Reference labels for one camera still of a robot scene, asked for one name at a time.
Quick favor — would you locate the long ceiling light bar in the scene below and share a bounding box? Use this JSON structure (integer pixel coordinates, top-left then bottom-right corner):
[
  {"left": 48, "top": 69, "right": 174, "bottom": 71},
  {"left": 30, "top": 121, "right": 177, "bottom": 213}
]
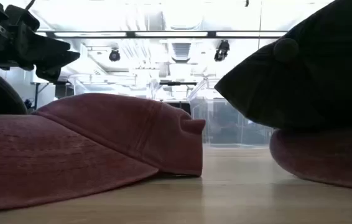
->
[{"left": 34, "top": 30, "right": 289, "bottom": 39}]

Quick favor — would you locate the black horizontal bar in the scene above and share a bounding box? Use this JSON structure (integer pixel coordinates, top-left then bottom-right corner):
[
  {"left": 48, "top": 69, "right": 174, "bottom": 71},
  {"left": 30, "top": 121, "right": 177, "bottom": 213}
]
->
[{"left": 159, "top": 81, "right": 198, "bottom": 86}]

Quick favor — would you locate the black ceiling spotlight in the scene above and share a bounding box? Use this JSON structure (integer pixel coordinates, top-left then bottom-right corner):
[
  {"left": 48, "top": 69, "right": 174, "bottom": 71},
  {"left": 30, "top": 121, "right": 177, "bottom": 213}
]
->
[
  {"left": 108, "top": 48, "right": 121, "bottom": 62},
  {"left": 213, "top": 39, "right": 231, "bottom": 62}
]

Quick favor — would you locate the faded red baseball cap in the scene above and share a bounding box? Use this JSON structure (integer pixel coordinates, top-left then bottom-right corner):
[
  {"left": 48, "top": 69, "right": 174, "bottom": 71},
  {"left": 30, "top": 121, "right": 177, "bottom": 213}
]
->
[{"left": 269, "top": 126, "right": 352, "bottom": 192}]

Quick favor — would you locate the dark green baseball cap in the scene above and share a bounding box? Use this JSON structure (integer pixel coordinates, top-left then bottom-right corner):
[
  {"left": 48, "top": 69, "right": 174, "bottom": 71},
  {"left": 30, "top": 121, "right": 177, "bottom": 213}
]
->
[{"left": 214, "top": 0, "right": 352, "bottom": 131}]

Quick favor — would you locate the background standing desk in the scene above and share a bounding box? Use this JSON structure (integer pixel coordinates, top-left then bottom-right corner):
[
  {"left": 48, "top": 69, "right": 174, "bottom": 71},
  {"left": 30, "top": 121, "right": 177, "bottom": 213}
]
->
[{"left": 30, "top": 80, "right": 68, "bottom": 110}]

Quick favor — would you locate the grey ceiling air vent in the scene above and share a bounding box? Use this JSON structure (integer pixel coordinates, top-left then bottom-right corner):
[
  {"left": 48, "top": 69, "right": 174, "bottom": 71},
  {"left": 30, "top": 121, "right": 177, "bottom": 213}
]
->
[{"left": 171, "top": 42, "right": 192, "bottom": 63}]

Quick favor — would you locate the clear acrylic box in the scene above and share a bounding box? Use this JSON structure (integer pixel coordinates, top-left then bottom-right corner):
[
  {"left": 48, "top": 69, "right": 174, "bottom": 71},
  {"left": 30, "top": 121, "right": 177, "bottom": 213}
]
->
[{"left": 68, "top": 76, "right": 273, "bottom": 147}]

